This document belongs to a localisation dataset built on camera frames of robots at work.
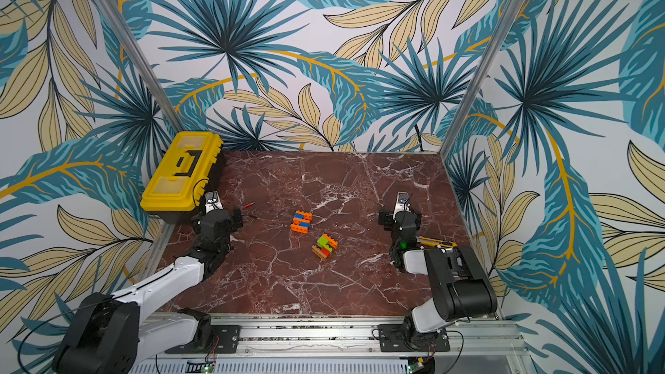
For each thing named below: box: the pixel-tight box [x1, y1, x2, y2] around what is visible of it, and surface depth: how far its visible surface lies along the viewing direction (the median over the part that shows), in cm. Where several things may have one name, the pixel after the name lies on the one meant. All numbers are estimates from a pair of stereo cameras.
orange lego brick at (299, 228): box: [290, 223, 310, 234], surface depth 97 cm
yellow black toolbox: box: [140, 131, 224, 226], surface depth 92 cm
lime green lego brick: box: [316, 235, 333, 252], surface depth 92 cm
